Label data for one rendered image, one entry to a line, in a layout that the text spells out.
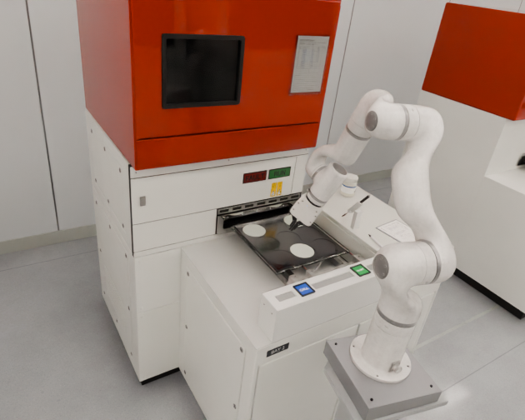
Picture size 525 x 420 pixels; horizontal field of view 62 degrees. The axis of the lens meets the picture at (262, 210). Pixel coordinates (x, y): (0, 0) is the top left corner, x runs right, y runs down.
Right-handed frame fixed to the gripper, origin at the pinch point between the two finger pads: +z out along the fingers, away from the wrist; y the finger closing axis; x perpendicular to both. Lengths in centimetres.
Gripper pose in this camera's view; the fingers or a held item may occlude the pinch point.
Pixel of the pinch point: (293, 225)
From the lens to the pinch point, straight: 175.1
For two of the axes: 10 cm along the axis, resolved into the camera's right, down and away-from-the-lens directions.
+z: -4.9, 6.7, 5.6
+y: 7.9, 6.1, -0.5
